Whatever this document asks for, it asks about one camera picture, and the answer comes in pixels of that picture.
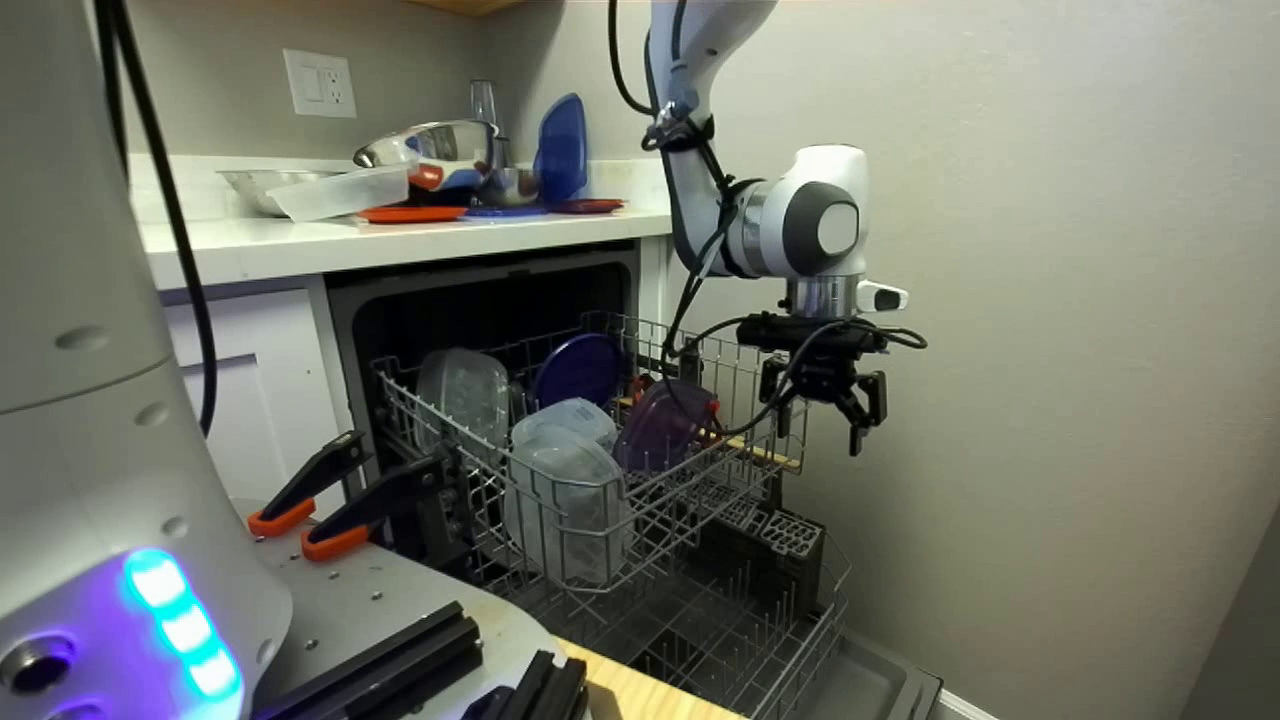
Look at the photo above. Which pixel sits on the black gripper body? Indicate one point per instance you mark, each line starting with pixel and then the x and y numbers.
pixel 822 374

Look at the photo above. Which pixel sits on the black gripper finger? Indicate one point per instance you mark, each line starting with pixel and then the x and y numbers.
pixel 864 406
pixel 779 385

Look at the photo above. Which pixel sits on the dishwasher door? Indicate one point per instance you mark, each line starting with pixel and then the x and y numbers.
pixel 864 682

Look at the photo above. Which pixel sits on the black dishwasher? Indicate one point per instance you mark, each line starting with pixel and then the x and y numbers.
pixel 402 304

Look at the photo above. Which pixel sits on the yellow wooden utensil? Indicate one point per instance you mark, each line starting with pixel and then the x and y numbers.
pixel 762 454

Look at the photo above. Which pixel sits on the purple plastic cup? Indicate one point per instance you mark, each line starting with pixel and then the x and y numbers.
pixel 666 426

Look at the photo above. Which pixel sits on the dark cutlery basket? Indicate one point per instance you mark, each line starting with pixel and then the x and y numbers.
pixel 783 555

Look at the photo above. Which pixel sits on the clear lidded plastic container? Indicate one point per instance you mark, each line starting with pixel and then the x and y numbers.
pixel 572 483

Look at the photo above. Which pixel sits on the clear round plastic container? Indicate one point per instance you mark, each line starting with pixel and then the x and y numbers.
pixel 466 395

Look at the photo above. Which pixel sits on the blue plastic plate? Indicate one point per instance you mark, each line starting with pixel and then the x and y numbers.
pixel 560 144

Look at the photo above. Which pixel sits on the blue plastic lid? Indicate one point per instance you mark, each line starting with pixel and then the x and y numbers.
pixel 505 210

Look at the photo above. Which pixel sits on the wooden board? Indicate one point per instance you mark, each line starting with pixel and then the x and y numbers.
pixel 643 692

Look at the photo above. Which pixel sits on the black aluminium extrusion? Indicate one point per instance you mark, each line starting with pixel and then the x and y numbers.
pixel 382 662
pixel 535 684

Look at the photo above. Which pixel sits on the red plastic lid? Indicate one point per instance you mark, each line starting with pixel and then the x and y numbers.
pixel 414 215

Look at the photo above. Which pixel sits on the small stainless steel bowl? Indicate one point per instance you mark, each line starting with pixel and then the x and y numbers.
pixel 426 142

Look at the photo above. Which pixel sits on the black clamp with orange grips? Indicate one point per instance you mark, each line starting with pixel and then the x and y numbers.
pixel 302 487
pixel 367 515

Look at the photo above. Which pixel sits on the clear container with red lid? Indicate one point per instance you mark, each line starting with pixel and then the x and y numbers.
pixel 343 193

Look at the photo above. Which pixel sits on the white base cabinet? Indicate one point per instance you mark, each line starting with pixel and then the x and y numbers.
pixel 267 400

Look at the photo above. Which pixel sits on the empty clear plastic container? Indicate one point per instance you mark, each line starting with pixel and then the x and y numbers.
pixel 263 181

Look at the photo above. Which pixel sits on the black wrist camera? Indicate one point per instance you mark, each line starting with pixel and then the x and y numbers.
pixel 815 330

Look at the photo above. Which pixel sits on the white wall outlet plate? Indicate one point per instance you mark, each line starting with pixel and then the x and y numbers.
pixel 323 81
pixel 482 102

